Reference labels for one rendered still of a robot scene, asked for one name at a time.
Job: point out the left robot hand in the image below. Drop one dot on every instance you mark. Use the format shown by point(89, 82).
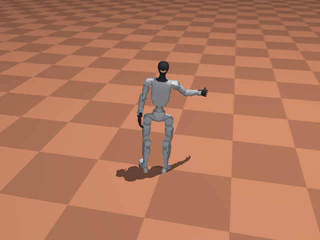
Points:
point(139, 119)

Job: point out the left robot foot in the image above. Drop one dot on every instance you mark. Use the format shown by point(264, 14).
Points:
point(145, 169)

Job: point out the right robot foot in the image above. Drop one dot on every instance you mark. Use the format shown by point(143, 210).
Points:
point(164, 169)

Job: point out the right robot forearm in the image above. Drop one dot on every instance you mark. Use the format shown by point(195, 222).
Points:
point(191, 92)

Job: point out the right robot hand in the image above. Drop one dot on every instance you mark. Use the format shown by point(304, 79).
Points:
point(203, 92)

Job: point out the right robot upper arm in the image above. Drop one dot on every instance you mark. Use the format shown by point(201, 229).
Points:
point(177, 86)

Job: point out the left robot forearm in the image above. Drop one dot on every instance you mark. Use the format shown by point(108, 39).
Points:
point(141, 105)

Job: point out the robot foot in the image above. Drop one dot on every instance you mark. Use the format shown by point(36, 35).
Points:
point(164, 169)
point(145, 169)

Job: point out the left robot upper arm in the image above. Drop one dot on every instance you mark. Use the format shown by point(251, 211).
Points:
point(145, 89)

